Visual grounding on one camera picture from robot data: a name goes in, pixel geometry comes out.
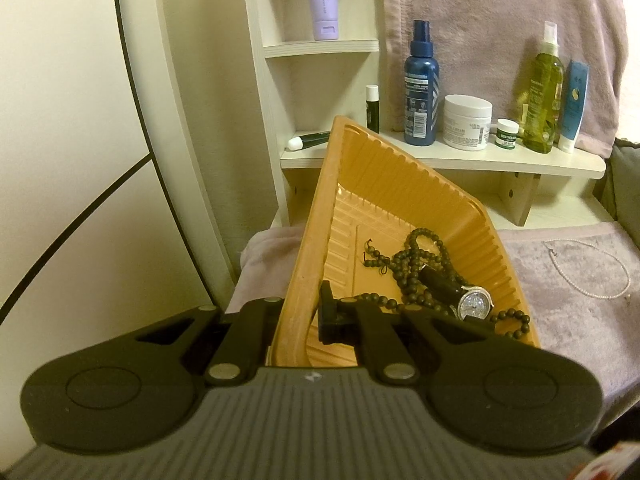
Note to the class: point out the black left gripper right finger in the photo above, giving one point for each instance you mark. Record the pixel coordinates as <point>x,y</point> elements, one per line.
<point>487,389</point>

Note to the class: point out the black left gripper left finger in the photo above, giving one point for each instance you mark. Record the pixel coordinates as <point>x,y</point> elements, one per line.
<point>136,388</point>

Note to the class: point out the black strap wristwatch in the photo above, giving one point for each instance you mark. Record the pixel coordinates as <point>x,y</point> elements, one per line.
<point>467,301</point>

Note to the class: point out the orange plastic tray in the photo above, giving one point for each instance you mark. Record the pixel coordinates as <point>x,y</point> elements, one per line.
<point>364,189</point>

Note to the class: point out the lilac plush towel mat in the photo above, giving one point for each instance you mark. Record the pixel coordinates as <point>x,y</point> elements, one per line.
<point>582,285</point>

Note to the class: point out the grey cushion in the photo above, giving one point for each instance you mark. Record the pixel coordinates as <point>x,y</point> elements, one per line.
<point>618,191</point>

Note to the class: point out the small green-label jar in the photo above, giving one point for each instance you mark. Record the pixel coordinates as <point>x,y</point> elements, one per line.
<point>507,132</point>

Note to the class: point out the white cream jar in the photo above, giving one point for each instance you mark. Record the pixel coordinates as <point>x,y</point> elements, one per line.
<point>467,121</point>

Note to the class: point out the green oil spray bottle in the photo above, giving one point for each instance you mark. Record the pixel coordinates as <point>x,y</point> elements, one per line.
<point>545,93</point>

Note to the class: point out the blue white tube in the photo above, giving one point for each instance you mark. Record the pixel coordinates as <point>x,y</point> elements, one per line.
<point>574,105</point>

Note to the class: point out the dark green lying tube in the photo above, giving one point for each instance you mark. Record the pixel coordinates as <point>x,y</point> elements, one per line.
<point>308,140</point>

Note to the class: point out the white-capped lip balm stick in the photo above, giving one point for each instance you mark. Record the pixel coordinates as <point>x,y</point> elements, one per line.
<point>373,107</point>

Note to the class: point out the blue spray bottle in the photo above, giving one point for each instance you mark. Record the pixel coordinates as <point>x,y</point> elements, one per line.
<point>421,83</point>

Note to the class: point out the white wooden shelf unit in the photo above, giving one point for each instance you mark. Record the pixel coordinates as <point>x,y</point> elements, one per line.
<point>303,83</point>

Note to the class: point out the hanging lilac towel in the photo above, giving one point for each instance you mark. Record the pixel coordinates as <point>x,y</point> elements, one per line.
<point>486,48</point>

